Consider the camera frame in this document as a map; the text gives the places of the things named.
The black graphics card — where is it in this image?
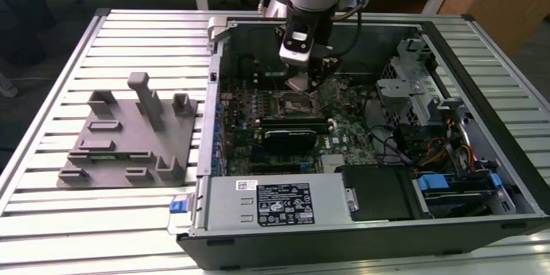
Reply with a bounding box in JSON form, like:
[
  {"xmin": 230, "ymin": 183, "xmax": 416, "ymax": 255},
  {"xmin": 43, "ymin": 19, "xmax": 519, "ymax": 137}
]
[{"xmin": 262, "ymin": 128, "xmax": 320, "ymax": 153}]

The grey parts rack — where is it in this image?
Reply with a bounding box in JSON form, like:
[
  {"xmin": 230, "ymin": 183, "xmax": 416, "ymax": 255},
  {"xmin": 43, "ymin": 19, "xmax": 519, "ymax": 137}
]
[{"xmin": 55, "ymin": 71, "xmax": 200, "ymax": 189}]

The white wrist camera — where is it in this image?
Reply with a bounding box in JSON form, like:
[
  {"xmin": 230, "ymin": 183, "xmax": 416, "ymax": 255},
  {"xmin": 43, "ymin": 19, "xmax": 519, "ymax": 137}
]
[{"xmin": 278, "ymin": 28, "xmax": 314, "ymax": 63}]

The black office chair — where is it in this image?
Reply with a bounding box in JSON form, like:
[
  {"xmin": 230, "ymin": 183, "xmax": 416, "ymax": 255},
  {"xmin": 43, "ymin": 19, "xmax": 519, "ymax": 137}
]
[{"xmin": 0, "ymin": 0, "xmax": 58, "ymax": 69}]

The CPU socket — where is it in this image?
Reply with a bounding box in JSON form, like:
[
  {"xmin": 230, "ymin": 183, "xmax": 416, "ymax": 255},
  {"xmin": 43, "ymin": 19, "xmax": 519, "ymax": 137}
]
[{"xmin": 277, "ymin": 90, "xmax": 326, "ymax": 120}]

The silver power supply unit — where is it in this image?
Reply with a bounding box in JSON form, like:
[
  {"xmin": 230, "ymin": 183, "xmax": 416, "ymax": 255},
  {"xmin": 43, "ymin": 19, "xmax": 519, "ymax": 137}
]
[{"xmin": 189, "ymin": 173, "xmax": 361, "ymax": 238}]

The yellow wire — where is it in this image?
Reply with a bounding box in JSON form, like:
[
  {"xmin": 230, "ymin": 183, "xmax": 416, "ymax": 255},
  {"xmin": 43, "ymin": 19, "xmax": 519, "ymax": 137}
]
[{"xmin": 421, "ymin": 147, "xmax": 450, "ymax": 167}]

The silver CPU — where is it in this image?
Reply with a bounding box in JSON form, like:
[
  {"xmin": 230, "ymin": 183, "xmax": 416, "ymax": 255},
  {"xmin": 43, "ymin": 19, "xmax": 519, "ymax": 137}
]
[{"xmin": 285, "ymin": 73, "xmax": 312, "ymax": 93}]

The black plastic shroud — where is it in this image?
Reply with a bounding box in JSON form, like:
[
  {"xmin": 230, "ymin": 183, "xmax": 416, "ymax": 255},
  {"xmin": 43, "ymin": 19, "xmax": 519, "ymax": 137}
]
[{"xmin": 342, "ymin": 164, "xmax": 417, "ymax": 223}]

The green motherboard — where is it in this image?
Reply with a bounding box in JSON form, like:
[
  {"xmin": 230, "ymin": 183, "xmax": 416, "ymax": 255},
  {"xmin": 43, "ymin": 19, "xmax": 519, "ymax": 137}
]
[{"xmin": 214, "ymin": 73, "xmax": 382, "ymax": 175}]

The silver chipset heatsink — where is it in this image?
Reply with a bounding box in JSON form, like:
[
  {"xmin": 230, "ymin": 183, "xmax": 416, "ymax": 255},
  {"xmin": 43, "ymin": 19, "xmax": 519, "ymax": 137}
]
[{"xmin": 322, "ymin": 155, "xmax": 348, "ymax": 173}]

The black PC case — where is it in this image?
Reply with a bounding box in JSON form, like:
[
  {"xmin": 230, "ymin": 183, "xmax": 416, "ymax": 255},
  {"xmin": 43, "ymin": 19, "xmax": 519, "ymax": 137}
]
[{"xmin": 175, "ymin": 15, "xmax": 550, "ymax": 271}]

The silver metal drive cage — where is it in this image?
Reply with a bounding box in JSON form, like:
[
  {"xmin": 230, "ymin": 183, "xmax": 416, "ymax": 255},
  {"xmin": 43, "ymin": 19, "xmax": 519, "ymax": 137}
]
[{"xmin": 373, "ymin": 38, "xmax": 465, "ymax": 128}]

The blue disk carrier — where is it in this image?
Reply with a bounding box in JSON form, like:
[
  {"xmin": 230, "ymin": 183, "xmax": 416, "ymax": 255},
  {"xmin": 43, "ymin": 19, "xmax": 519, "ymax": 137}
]
[{"xmin": 417, "ymin": 174, "xmax": 452, "ymax": 193}]

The brown cable sleeve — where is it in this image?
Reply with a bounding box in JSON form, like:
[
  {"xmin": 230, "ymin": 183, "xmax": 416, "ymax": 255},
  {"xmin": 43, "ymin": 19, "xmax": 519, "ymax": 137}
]
[{"xmin": 332, "ymin": 10, "xmax": 368, "ymax": 21}]

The orange flat wire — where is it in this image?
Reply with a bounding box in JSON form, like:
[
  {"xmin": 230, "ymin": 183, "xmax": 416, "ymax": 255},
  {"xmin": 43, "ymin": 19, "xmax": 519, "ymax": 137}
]
[{"xmin": 460, "ymin": 144, "xmax": 479, "ymax": 173}]

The metal socket cover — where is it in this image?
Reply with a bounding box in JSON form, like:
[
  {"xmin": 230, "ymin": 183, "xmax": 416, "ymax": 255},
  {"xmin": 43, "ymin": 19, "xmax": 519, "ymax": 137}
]
[{"xmin": 318, "ymin": 77, "xmax": 346, "ymax": 111}]

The black camera cable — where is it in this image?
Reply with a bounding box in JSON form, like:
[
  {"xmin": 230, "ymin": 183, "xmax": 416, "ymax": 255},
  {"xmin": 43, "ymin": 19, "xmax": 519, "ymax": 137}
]
[{"xmin": 332, "ymin": 0, "xmax": 369, "ymax": 60}]

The green RAM stick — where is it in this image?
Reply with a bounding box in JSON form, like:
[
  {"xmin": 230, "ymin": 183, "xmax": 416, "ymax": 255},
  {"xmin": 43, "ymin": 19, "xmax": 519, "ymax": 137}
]
[{"xmin": 87, "ymin": 153, "xmax": 133, "ymax": 162}]

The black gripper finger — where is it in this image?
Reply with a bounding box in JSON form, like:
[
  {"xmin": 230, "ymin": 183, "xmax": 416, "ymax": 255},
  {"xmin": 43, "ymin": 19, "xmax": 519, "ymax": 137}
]
[
  {"xmin": 325, "ymin": 58, "xmax": 345, "ymax": 79},
  {"xmin": 310, "ymin": 61, "xmax": 328, "ymax": 96}
]

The grey plastic case handle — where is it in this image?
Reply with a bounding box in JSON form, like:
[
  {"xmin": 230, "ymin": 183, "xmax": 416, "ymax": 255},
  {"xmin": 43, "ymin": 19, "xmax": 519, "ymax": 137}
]
[{"xmin": 206, "ymin": 17, "xmax": 232, "ymax": 54}]

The silver disk bay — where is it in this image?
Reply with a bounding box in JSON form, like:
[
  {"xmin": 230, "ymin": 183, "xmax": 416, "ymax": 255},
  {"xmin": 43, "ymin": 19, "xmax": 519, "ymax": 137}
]
[{"xmin": 412, "ymin": 171, "xmax": 519, "ymax": 220}]

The white chair leg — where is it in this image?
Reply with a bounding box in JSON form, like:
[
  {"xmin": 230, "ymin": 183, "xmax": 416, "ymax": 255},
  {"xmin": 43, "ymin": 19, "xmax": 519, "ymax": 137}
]
[{"xmin": 0, "ymin": 71, "xmax": 21, "ymax": 98}]

